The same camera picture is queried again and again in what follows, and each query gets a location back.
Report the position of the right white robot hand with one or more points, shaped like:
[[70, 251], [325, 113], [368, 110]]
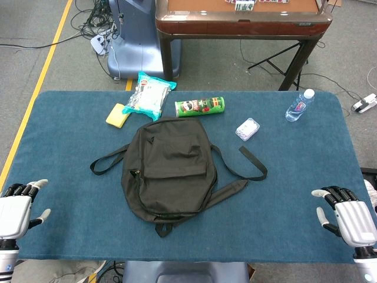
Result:
[[356, 221]]

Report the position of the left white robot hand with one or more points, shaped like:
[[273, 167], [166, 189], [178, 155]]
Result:
[[14, 212]]

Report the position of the black fabric backpack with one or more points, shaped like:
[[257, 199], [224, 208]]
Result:
[[176, 165]]

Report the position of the teal clear snack bag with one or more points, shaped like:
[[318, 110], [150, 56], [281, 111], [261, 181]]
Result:
[[150, 95]]

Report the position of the white crumpled cloth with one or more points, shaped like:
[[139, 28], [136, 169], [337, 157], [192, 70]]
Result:
[[371, 193]]

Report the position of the blue carpet table cover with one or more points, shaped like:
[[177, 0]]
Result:
[[73, 191]]

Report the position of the white power strip black plug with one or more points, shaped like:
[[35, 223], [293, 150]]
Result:
[[366, 103]]

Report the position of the clear water bottle white cap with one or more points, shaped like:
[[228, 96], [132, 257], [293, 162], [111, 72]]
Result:
[[299, 106]]

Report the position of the yellow sponge block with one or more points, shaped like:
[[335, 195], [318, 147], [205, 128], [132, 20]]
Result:
[[116, 116]]

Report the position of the small clear plastic box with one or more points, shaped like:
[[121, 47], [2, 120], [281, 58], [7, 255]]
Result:
[[247, 129]]

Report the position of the blue-grey robot torso base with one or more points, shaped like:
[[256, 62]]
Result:
[[185, 272]]

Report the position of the white power strip with plugs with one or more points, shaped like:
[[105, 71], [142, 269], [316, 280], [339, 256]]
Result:
[[98, 42]]

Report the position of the green Pringles can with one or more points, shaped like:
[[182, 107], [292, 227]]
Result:
[[200, 106]]

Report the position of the blue-grey machine base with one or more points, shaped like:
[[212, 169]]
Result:
[[135, 38]]

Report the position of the brown mahjong table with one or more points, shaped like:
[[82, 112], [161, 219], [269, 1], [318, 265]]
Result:
[[244, 23]]

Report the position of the face-up mahjong tile row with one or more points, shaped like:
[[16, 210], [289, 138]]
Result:
[[244, 6]]

